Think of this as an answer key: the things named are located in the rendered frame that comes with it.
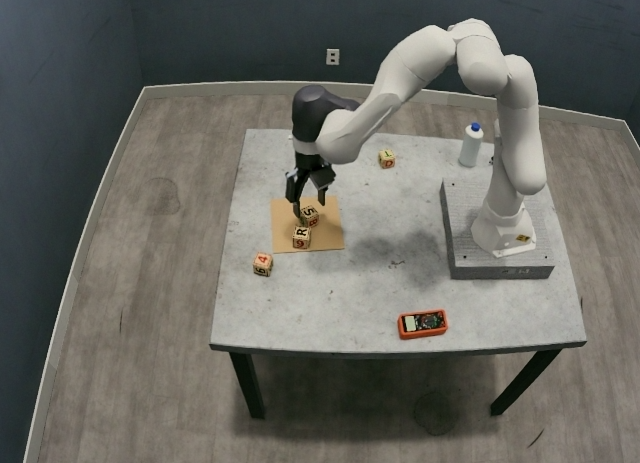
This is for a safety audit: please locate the white plastic bottle with blue cap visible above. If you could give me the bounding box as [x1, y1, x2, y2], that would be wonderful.
[459, 123, 483, 167]

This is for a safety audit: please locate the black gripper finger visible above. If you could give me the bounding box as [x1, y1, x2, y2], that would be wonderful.
[317, 159, 332, 206]
[285, 168, 310, 218]

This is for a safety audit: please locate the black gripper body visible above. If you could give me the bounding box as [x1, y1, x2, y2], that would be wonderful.
[294, 150, 324, 178]

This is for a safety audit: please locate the tan square mat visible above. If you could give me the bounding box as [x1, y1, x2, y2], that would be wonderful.
[270, 196, 345, 254]

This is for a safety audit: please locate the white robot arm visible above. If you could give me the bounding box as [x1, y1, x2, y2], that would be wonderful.
[288, 19, 547, 259]

